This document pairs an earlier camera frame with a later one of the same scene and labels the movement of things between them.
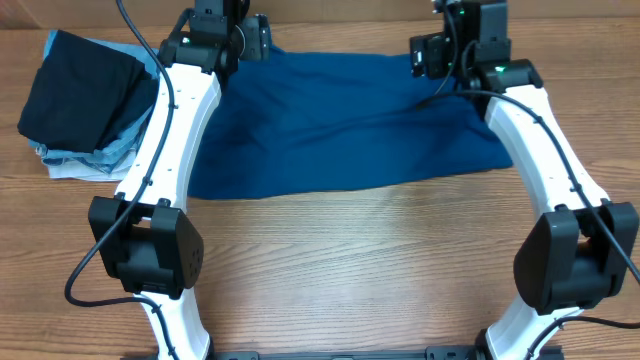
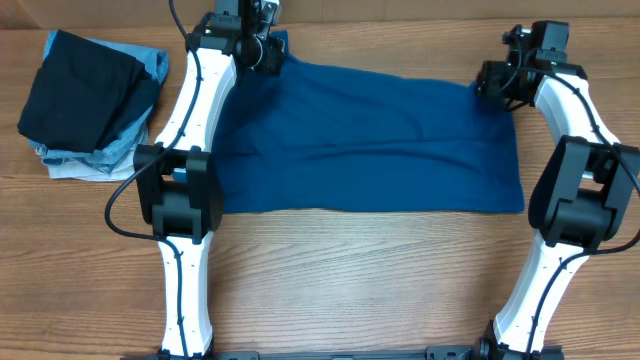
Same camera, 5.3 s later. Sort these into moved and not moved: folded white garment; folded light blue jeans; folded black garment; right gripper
Moved: right gripper
Not moved: folded light blue jeans; folded white garment; folded black garment
